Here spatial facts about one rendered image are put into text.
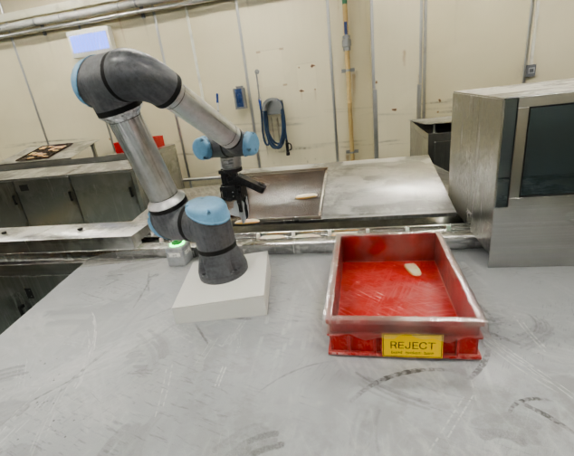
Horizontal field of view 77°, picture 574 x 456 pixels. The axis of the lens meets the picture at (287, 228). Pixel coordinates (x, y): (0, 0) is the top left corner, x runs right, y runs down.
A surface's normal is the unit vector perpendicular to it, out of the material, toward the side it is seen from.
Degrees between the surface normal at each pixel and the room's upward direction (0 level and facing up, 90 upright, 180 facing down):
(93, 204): 90
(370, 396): 0
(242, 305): 90
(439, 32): 90
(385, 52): 90
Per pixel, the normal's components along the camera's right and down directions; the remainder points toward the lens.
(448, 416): -0.11, -0.93
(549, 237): -0.18, 0.36
